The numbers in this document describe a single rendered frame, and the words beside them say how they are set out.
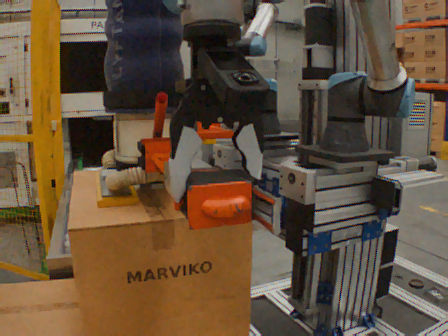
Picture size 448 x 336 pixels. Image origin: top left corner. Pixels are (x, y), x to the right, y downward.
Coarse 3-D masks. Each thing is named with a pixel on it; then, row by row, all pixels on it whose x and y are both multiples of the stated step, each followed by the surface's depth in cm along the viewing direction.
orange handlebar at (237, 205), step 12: (204, 132) 111; (216, 132) 112; (228, 132) 113; (156, 156) 67; (168, 156) 66; (156, 168) 69; (204, 204) 41; (216, 204) 41; (228, 204) 41; (240, 204) 41; (216, 216) 41; (228, 216) 41
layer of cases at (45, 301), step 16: (0, 288) 119; (16, 288) 121; (32, 288) 122; (48, 288) 123; (64, 288) 124; (0, 304) 109; (16, 304) 110; (32, 304) 111; (48, 304) 112; (64, 304) 113; (0, 320) 100; (16, 320) 101; (32, 320) 102; (48, 320) 103; (64, 320) 104; (80, 320) 105
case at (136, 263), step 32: (160, 192) 98; (96, 224) 73; (128, 224) 75; (160, 224) 77; (96, 256) 74; (128, 256) 76; (160, 256) 79; (192, 256) 81; (224, 256) 84; (96, 288) 75; (128, 288) 77; (160, 288) 80; (192, 288) 83; (224, 288) 86; (96, 320) 76; (128, 320) 79; (160, 320) 82; (192, 320) 85; (224, 320) 88
